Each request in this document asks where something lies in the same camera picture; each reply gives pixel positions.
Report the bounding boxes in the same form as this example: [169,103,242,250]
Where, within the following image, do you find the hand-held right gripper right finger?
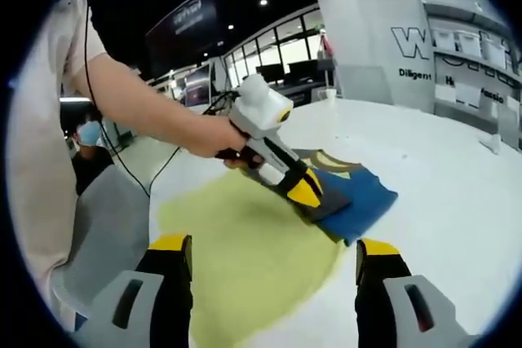
[354,237,471,348]

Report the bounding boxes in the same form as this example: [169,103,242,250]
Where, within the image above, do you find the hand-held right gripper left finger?
[77,234,193,348]

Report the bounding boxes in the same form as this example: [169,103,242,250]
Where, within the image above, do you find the yellow grey blue garment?
[157,148,400,348]

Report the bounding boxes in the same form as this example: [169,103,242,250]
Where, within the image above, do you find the person's left hand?
[185,117,262,172]

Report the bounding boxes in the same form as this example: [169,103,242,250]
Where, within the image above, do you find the black computer monitor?
[254,63,283,85]
[287,60,327,85]

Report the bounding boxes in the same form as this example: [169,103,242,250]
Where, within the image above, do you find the purple screen monitor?
[183,64,214,108]

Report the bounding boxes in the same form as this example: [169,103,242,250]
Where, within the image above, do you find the pink hanging cloth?
[321,32,336,59]

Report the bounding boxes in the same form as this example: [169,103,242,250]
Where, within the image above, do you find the grey mesh office chair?
[51,164,153,319]

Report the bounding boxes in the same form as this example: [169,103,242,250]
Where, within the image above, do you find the dark hanging banner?
[145,0,218,78]

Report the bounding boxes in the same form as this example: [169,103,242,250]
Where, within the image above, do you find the small white crumpled item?
[479,134,503,156]

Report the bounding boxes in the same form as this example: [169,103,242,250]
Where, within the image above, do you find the grey shelving unit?
[422,0,522,137]

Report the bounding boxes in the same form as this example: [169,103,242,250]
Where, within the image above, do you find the person's light shirt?
[4,0,110,335]

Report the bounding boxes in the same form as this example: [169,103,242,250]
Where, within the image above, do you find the group of white storage bins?
[442,29,511,64]

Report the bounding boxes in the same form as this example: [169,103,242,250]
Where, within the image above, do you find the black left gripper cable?
[80,0,185,198]

